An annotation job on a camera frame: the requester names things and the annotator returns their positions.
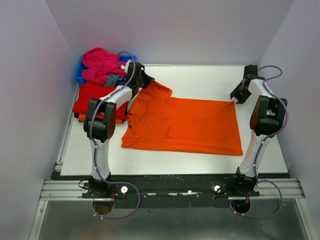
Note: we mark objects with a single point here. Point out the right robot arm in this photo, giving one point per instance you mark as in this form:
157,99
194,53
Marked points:
269,117

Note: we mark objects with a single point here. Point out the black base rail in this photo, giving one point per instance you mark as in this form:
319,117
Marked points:
168,191

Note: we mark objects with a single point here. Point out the pink t-shirt in bin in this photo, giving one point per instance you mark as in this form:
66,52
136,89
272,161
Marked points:
100,64

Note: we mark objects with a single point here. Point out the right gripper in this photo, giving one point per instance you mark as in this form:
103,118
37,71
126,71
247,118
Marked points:
240,99

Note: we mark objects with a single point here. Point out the aluminium extrusion frame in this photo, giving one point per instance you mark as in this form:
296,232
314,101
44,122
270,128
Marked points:
270,186

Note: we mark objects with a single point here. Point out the blue plastic bin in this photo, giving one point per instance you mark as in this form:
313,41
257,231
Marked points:
80,68

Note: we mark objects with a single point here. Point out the orange t-shirt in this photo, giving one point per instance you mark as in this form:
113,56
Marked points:
81,118
157,121

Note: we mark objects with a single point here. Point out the grey garment in bin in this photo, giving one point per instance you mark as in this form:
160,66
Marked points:
111,81

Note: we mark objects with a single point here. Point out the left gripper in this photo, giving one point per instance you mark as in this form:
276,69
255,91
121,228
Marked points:
148,79

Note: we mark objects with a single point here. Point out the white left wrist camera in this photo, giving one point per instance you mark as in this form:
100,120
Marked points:
125,67

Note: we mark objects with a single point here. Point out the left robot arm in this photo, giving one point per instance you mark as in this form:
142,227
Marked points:
100,124

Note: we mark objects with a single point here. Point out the folded orange t-shirt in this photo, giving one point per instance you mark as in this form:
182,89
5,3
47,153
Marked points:
81,118

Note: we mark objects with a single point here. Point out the folded red t-shirt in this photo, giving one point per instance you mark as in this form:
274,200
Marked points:
90,90

